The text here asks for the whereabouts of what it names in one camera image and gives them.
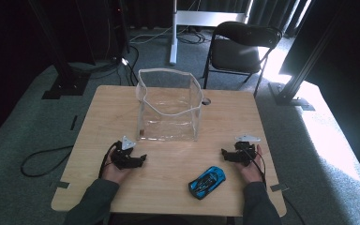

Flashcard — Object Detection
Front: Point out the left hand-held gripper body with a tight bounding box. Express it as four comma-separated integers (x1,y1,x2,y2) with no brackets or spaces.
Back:
110,135,137,171

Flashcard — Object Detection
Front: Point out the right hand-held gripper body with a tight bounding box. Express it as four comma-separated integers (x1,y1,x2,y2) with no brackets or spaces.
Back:
233,134,262,167

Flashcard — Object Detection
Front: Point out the blue toy car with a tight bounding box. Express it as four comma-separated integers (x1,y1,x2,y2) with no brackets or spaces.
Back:
187,165,227,201

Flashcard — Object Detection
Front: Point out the clear plastic bag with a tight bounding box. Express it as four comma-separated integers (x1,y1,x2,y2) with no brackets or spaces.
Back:
135,67,204,143

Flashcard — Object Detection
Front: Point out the person's left hand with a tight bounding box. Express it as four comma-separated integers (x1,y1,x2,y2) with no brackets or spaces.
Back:
101,153,131,186

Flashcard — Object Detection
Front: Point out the person's right hand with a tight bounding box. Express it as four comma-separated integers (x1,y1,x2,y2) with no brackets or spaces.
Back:
233,143,264,186

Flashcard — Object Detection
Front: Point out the black floor strip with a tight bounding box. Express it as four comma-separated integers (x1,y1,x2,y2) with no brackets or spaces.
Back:
69,114,79,132

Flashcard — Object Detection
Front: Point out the black metal stand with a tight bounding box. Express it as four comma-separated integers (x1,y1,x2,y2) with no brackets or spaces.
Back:
267,0,353,113
27,0,92,100

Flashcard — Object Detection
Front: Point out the black folding chair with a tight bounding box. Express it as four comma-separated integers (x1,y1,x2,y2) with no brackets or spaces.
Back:
202,21,284,98

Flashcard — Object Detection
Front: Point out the dark curtain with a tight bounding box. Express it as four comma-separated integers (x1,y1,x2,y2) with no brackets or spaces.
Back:
127,0,313,38

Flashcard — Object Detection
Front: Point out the left hand-held gripper cable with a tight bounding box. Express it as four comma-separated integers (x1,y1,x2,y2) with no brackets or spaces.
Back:
97,141,122,180

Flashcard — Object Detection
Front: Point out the hand-held gripper cable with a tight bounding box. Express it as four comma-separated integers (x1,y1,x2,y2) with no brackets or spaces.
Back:
243,146,267,189
97,141,122,180

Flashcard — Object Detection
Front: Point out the right hand-held gripper cable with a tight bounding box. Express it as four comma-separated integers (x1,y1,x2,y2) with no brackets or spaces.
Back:
243,146,267,189

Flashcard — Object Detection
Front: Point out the black floor cable bundle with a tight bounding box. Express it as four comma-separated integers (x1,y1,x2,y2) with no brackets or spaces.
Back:
68,43,143,87

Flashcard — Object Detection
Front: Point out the black floor cable loop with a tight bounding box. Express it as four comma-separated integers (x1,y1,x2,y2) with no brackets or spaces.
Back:
20,144,75,178

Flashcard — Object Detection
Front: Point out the white floor cable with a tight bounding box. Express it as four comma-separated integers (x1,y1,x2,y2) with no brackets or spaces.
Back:
128,25,173,45

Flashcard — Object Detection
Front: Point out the white desk frame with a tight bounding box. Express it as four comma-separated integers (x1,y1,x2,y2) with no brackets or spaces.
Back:
169,0,254,67

